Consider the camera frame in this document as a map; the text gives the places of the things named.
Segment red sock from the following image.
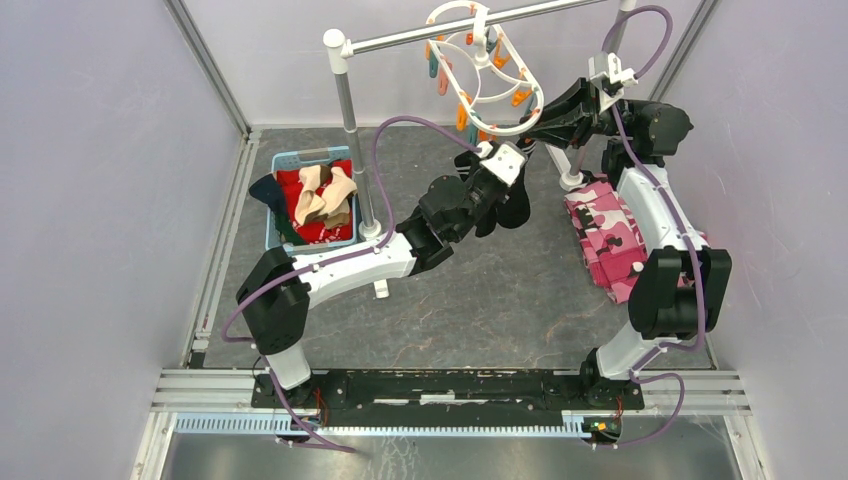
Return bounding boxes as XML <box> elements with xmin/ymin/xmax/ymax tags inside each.
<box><xmin>276</xmin><ymin>180</ymin><xmax>340</xmax><ymax>245</ymax></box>

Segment purple cable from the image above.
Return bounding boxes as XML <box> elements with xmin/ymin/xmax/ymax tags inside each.
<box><xmin>589</xmin><ymin>5</ymin><xmax>710</xmax><ymax>450</ymax></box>
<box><xmin>219</xmin><ymin>115</ymin><xmax>488</xmax><ymax>455</ymax></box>

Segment pink clothespin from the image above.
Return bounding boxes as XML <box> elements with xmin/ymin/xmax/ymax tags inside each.
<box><xmin>437</xmin><ymin>67</ymin><xmax>451</xmax><ymax>96</ymax></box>

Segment pink camouflage bag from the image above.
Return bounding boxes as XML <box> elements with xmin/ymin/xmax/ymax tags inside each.
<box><xmin>564</xmin><ymin>172</ymin><xmax>710</xmax><ymax>306</ymax></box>

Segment silver white drying rack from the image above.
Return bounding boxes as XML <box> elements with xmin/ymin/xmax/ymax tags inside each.
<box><xmin>321</xmin><ymin>0</ymin><xmax>641</xmax><ymax>301</ymax></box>

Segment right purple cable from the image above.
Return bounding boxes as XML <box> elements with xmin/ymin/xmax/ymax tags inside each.
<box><xmin>589</xmin><ymin>5</ymin><xmax>710</xmax><ymax>450</ymax></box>

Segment white clip hanger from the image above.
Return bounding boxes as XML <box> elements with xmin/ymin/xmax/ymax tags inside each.
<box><xmin>426</xmin><ymin>1</ymin><xmax>544</xmax><ymax>142</ymax></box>

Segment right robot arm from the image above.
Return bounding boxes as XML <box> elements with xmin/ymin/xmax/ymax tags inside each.
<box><xmin>528</xmin><ymin>78</ymin><xmax>732</xmax><ymax>408</ymax></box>

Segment navy blue sock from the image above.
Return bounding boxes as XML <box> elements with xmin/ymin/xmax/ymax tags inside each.
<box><xmin>248</xmin><ymin>173</ymin><xmax>290</xmax><ymax>223</ymax></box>

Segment light blue plastic basket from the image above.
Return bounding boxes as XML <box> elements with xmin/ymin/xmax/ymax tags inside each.
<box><xmin>265</xmin><ymin>146</ymin><xmax>361</xmax><ymax>255</ymax></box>

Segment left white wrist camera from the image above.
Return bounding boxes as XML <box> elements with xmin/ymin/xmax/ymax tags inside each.
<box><xmin>477</xmin><ymin>141</ymin><xmax>528</xmax><ymax>187</ymax></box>

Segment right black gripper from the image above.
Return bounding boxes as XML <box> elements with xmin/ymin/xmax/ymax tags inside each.
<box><xmin>519</xmin><ymin>77</ymin><xmax>649</xmax><ymax>150</ymax></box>

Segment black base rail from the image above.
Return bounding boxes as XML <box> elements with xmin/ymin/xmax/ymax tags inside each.
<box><xmin>285</xmin><ymin>369</ymin><xmax>645</xmax><ymax>427</ymax></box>

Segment beige sock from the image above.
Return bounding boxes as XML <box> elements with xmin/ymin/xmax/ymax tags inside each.
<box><xmin>294</xmin><ymin>164</ymin><xmax>358</xmax><ymax>229</ymax></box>

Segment black white-striped sock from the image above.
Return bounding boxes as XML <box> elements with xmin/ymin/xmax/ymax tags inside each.
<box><xmin>454</xmin><ymin>152</ymin><xmax>497</xmax><ymax>238</ymax></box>

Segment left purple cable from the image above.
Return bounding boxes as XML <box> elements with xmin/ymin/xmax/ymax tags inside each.
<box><xmin>219</xmin><ymin>115</ymin><xmax>488</xmax><ymax>455</ymax></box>

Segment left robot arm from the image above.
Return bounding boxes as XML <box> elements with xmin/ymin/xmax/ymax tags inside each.
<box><xmin>237</xmin><ymin>144</ymin><xmax>527</xmax><ymax>408</ymax></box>

